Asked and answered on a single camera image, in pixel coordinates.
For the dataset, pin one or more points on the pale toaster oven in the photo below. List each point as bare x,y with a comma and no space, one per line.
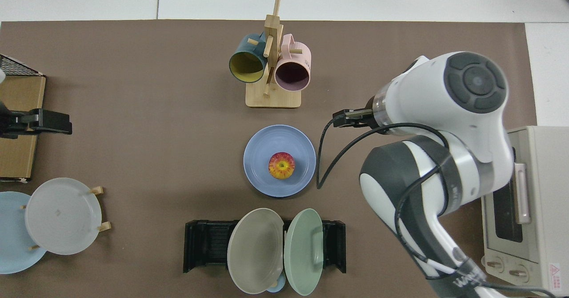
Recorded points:
542,200

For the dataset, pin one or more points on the dark blue cup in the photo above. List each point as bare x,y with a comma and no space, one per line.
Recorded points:
242,46

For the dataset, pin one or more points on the wooden plate rack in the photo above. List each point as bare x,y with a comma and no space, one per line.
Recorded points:
105,227

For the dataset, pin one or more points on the green plate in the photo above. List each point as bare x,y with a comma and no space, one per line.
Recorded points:
304,253

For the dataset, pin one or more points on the black dish rack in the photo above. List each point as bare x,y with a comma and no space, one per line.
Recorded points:
206,244

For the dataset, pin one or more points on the beige plate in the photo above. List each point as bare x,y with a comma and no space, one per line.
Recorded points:
255,249

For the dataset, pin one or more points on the small blue round thing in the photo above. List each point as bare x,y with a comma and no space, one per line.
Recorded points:
276,287

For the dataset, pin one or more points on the red yellow apple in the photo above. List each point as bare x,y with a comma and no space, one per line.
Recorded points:
282,165

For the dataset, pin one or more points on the grey plate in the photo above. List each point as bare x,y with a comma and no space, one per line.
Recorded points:
62,215

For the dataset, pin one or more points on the wooden cup stand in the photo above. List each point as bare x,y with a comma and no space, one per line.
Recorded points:
273,98

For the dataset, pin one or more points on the brown table cloth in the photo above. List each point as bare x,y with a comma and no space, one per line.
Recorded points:
133,111

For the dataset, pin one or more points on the pink cup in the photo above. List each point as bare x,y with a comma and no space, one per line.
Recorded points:
302,58

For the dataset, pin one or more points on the light blue plate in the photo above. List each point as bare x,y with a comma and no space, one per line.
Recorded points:
13,253

